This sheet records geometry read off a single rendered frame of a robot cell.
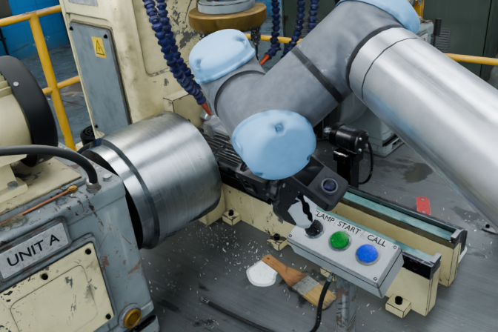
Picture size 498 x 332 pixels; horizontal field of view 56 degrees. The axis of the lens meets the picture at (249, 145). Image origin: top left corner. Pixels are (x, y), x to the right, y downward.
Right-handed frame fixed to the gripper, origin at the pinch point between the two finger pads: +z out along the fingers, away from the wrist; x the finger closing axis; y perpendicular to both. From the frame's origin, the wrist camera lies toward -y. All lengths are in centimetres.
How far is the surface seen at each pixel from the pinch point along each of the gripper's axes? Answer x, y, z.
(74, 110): -63, 357, 144
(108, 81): -10, 71, -4
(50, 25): -162, 585, 153
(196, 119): -15, 49, 8
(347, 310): 5.1, -6.2, 16.0
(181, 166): 2.2, 28.6, -3.4
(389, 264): -0.1, -13.5, 2.3
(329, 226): -1.6, -2.0, 2.1
